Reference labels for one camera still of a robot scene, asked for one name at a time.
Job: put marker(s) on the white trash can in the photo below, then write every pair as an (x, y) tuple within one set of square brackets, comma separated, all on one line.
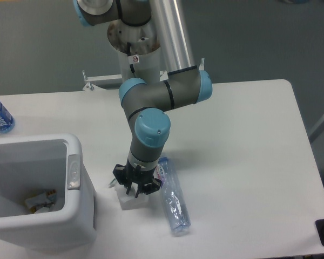
[(30, 165)]

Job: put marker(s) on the clear plastic bottle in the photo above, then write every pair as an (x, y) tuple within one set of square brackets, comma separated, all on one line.
[(172, 198)]

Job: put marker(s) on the white base bracket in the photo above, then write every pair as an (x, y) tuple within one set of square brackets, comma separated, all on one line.
[(202, 64), (108, 82)]

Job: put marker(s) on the white right base bracket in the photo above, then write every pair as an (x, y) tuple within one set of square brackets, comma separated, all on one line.
[(202, 64)]

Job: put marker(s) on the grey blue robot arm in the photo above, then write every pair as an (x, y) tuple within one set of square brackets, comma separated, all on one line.
[(146, 105)]

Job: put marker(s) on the white left base bracket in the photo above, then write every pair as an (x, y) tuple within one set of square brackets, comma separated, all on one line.
[(108, 82)]

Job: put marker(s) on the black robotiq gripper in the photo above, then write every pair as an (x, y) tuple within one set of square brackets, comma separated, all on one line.
[(144, 178)]

